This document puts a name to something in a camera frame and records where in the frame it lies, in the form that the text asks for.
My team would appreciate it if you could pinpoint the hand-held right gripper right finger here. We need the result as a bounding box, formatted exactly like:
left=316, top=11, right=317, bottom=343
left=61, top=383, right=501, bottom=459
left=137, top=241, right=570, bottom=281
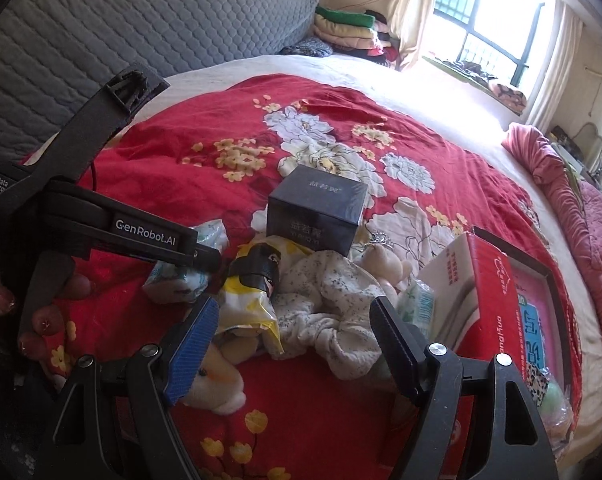
left=370, top=296, right=559, bottom=480

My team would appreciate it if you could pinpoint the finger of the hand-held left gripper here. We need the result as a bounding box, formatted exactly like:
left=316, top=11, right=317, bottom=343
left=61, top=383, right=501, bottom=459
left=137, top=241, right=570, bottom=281
left=178, top=240, right=222, bottom=273
left=31, top=62, right=169, bottom=183

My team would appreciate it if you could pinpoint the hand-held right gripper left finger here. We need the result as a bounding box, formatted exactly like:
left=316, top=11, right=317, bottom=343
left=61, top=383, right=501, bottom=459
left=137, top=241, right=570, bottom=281
left=51, top=294, right=221, bottom=480

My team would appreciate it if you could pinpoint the yellow white packet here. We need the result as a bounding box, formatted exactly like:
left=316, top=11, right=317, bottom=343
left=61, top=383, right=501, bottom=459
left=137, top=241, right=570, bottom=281
left=218, top=240, right=287, bottom=358

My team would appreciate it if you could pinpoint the white floral scrunchie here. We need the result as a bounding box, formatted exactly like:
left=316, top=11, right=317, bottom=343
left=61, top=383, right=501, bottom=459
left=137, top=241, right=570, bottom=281
left=271, top=250, right=417, bottom=381

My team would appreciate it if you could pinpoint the leopard print scrunchie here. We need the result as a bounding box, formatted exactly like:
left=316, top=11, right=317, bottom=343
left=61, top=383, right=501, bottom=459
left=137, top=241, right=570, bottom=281
left=523, top=365, right=550, bottom=402

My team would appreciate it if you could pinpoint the pink printed cardboard tray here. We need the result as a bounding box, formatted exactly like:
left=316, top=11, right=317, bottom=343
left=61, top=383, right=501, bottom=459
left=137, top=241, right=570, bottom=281
left=473, top=225, right=579, bottom=411

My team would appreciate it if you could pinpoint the mint green sponge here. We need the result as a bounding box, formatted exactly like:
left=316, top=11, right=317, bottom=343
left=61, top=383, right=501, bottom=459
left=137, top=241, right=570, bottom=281
left=536, top=380, right=576, bottom=441

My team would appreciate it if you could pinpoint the person's left hand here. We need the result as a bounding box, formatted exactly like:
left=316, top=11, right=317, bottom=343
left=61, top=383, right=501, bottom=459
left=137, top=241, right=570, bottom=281
left=0, top=254, right=93, bottom=361

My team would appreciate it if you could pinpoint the black hair clip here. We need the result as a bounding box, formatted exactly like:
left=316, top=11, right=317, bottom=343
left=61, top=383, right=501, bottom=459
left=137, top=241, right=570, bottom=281
left=231, top=245, right=282, bottom=293

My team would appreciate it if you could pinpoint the red floral blanket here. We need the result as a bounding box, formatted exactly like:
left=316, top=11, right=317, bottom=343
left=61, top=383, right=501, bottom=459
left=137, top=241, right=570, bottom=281
left=21, top=72, right=586, bottom=480

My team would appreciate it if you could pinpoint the grey quilted headboard cover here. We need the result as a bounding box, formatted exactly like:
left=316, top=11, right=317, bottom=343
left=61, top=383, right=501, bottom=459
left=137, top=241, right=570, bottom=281
left=0, top=0, right=322, bottom=161

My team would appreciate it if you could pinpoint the red tissue pack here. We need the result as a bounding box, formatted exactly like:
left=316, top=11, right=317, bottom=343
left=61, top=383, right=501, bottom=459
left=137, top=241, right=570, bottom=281
left=421, top=232, right=556, bottom=480

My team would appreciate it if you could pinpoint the black box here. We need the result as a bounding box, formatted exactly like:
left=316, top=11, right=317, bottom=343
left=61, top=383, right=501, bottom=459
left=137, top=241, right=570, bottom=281
left=266, top=165, right=369, bottom=256

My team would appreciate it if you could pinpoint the dark patterned pillow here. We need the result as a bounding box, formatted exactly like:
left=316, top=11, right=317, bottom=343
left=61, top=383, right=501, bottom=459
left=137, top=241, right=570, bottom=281
left=280, top=36, right=334, bottom=58

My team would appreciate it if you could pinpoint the pink quilt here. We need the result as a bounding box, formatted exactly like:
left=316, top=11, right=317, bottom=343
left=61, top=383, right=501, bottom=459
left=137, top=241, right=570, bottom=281
left=501, top=122, right=602, bottom=411

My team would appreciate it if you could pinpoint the stack of folded clothes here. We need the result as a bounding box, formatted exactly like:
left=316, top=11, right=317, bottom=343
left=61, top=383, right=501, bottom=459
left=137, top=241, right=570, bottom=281
left=313, top=5, right=402, bottom=66

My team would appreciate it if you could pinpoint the vanity mirror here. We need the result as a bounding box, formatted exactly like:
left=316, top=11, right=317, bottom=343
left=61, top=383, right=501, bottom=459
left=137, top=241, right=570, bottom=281
left=551, top=122, right=602, bottom=181

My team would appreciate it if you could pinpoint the patterned blanket on windowsill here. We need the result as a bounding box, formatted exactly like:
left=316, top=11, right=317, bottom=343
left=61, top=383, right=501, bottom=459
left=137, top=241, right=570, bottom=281
left=451, top=60, right=529, bottom=113

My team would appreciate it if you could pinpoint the cream curtain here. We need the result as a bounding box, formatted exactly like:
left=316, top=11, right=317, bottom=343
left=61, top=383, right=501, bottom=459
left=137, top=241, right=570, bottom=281
left=386, top=0, right=444, bottom=71
left=526, top=0, right=582, bottom=133

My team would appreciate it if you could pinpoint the barred window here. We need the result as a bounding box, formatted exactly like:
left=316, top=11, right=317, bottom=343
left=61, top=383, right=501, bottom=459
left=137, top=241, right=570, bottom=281
left=421, top=0, right=556, bottom=91

